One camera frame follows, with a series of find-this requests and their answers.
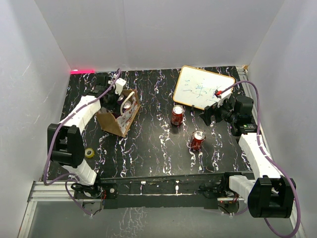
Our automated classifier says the yellow tape roll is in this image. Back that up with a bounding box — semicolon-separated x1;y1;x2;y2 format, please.
85;148;95;158

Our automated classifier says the small whiteboard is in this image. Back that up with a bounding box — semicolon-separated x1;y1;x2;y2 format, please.
173;66;235;110

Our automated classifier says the red soda can front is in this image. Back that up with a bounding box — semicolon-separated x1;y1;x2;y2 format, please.
190;129;206;151

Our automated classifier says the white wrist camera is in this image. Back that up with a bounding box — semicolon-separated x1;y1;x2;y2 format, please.
114;78;127;95
214;88;232;107

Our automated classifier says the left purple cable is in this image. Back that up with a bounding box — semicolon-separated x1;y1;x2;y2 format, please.
43;68;122;219

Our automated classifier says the pink marker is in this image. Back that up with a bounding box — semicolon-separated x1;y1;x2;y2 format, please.
70;69;95;75

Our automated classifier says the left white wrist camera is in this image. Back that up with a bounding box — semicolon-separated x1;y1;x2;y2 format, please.
114;78;127;95

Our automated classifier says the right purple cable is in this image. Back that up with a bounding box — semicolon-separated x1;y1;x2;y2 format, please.
214;80;302;237

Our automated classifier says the purple soda can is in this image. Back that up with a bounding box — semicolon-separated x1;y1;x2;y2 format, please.
117;95;124;105
123;101;132;111

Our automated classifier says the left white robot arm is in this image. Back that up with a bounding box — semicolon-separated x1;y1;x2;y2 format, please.
44;69;126;198

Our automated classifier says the brown canvas tote bag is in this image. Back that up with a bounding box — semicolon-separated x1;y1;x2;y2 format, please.
96;89;141;137

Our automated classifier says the purple cable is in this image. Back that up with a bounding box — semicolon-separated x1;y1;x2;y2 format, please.
43;68;122;219
214;80;302;237

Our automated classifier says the red soda can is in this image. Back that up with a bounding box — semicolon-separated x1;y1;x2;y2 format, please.
190;129;206;151
171;105;185;126

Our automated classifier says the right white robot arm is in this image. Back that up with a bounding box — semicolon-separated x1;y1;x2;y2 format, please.
200;96;296;218

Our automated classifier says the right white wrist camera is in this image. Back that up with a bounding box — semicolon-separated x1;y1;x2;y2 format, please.
214;88;232;107

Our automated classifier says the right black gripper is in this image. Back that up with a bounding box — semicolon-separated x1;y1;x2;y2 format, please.
200;96;238;126

